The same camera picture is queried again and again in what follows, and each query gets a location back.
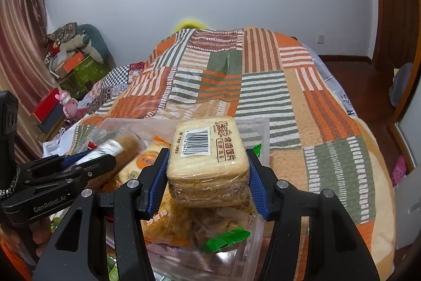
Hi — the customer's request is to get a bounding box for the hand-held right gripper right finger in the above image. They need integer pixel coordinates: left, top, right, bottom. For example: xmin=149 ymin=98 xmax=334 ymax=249
xmin=245 ymin=147 xmax=379 ymax=281

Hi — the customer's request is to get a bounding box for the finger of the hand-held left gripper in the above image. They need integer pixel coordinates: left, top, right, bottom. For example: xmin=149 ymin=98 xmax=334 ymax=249
xmin=19 ymin=154 xmax=118 ymax=191
xmin=20 ymin=151 xmax=91 ymax=177

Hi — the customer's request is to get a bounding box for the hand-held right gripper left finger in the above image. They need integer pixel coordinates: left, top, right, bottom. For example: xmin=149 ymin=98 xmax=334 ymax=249
xmin=31 ymin=147 xmax=171 ymax=281

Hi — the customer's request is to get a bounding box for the orange end toast packet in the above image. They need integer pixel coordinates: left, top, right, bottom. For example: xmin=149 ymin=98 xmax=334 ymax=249
xmin=117 ymin=140 xmax=172 ymax=183

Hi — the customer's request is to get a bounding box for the brown cake packet green label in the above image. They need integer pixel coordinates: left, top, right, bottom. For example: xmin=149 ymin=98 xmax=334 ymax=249
xmin=75 ymin=133 xmax=147 ymax=166

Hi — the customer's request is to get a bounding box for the green seal yellow snack bag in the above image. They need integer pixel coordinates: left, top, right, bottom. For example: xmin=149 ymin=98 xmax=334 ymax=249
xmin=141 ymin=185 xmax=255 ymax=256

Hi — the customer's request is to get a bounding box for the clear plastic storage bin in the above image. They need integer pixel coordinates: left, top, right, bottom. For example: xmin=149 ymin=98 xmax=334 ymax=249
xmin=75 ymin=117 xmax=271 ymax=281

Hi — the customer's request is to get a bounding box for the barcode label toast packet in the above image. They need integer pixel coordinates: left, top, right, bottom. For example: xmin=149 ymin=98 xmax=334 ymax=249
xmin=166 ymin=116 xmax=251 ymax=208

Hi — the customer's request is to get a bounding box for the person's left hand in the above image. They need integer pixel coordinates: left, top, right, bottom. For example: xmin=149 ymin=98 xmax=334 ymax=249
xmin=31 ymin=218 xmax=64 ymax=247

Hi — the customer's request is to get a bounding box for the white cloth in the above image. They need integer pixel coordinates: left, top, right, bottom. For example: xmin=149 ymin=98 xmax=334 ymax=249
xmin=42 ymin=122 xmax=79 ymax=157

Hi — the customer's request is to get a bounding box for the dark blue box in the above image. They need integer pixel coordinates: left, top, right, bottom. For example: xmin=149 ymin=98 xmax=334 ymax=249
xmin=36 ymin=106 xmax=65 ymax=134

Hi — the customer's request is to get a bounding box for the red box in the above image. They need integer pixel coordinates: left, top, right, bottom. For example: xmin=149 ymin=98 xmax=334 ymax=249
xmin=31 ymin=88 xmax=62 ymax=122

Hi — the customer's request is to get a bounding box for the pink plush toy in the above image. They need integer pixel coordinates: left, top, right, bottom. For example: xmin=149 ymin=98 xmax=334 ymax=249
xmin=57 ymin=90 xmax=80 ymax=119

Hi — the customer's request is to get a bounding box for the checkered patchwork quilt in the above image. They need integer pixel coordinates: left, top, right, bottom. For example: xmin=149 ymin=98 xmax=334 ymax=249
xmin=77 ymin=62 xmax=146 ymax=111

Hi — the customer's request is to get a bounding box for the green patterned bag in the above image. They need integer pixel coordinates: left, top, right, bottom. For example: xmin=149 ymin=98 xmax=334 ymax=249
xmin=58 ymin=56 xmax=106 ymax=98

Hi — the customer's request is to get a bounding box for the patchwork striped blanket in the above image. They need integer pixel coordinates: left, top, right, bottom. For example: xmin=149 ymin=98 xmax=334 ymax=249
xmin=62 ymin=26 xmax=397 ymax=281

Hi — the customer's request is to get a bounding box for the orange cardboard box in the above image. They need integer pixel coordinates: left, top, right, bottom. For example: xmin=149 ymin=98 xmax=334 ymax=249
xmin=53 ymin=51 xmax=87 ymax=76

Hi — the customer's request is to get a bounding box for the striped brown curtain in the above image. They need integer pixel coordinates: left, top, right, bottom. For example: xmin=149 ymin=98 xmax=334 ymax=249
xmin=0 ymin=0 xmax=60 ymax=164

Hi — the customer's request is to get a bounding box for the grey plush toy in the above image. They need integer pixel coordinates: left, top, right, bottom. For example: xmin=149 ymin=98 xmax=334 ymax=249
xmin=60 ymin=23 xmax=110 ymax=63

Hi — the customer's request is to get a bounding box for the floral patterned cloth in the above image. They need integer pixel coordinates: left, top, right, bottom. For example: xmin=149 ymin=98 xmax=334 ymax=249
xmin=47 ymin=23 xmax=80 ymax=45

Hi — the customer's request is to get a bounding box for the light printed bedsheet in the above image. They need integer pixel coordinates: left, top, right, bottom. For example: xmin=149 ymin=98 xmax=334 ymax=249
xmin=302 ymin=43 xmax=358 ymax=117

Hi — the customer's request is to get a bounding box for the pink slipper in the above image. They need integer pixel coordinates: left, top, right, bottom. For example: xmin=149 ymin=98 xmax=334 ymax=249
xmin=391 ymin=155 xmax=407 ymax=185

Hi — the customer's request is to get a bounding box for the white appliance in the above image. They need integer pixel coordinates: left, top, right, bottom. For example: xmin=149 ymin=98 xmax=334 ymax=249
xmin=392 ymin=169 xmax=421 ymax=250

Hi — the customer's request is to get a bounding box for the yellow plastic item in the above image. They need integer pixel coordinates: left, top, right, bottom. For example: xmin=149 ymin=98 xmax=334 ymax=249
xmin=174 ymin=17 xmax=207 ymax=33

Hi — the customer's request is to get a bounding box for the grey bag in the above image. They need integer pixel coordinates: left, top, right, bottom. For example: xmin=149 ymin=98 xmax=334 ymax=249
xmin=389 ymin=63 xmax=414 ymax=108

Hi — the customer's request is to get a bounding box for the brown wooden door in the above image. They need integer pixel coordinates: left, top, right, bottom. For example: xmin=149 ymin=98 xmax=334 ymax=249
xmin=370 ymin=0 xmax=421 ymax=67

